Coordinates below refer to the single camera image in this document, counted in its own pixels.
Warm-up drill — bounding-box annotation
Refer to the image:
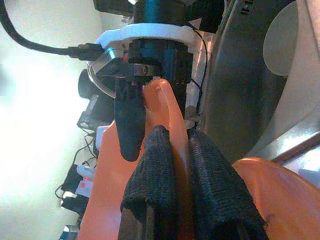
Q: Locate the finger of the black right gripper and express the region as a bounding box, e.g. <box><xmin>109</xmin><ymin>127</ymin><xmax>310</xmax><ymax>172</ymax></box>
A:
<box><xmin>173</xmin><ymin>81</ymin><xmax>189</xmax><ymax>127</ymax></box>
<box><xmin>113</xmin><ymin>82</ymin><xmax>146</xmax><ymax>162</ymax></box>

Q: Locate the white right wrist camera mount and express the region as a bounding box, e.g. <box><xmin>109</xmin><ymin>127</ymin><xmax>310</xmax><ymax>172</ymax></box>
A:
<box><xmin>96</xmin><ymin>22</ymin><xmax>203</xmax><ymax>55</ymax></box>

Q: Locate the stainless steel sink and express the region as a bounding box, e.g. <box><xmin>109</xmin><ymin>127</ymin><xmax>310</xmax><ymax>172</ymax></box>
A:
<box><xmin>197</xmin><ymin>0</ymin><xmax>320</xmax><ymax>161</ymax></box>

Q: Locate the orange plate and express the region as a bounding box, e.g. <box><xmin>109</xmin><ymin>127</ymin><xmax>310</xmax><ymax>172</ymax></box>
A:
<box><xmin>78</xmin><ymin>119</ymin><xmax>151</xmax><ymax>240</ymax></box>

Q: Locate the black charger box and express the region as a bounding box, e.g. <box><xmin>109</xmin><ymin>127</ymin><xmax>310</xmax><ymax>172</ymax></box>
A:
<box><xmin>76</xmin><ymin>68</ymin><xmax>118</xmax><ymax>131</ymax></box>

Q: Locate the orange bowl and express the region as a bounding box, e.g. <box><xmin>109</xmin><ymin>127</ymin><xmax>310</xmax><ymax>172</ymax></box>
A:
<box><xmin>142</xmin><ymin>78</ymin><xmax>320</xmax><ymax>240</ymax></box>

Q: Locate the black power strip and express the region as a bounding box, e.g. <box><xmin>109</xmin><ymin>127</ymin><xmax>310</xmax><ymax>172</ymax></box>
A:
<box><xmin>59</xmin><ymin>159</ymin><xmax>99</xmax><ymax>226</ymax></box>

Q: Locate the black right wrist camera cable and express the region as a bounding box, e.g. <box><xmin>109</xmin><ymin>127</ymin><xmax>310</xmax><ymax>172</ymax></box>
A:
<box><xmin>0</xmin><ymin>0</ymin><xmax>105</xmax><ymax>62</ymax></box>

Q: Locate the white bowl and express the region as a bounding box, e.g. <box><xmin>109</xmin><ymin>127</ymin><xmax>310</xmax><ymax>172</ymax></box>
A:
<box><xmin>262</xmin><ymin>0</ymin><xmax>320</xmax><ymax>76</ymax></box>

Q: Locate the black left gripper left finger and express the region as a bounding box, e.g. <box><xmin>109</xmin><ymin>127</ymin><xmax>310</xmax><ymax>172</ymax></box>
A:
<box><xmin>119</xmin><ymin>124</ymin><xmax>177</xmax><ymax>240</ymax></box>

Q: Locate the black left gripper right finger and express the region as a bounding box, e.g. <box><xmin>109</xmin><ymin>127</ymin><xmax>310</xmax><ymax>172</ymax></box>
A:
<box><xmin>188</xmin><ymin>131</ymin><xmax>267</xmax><ymax>240</ymax></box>

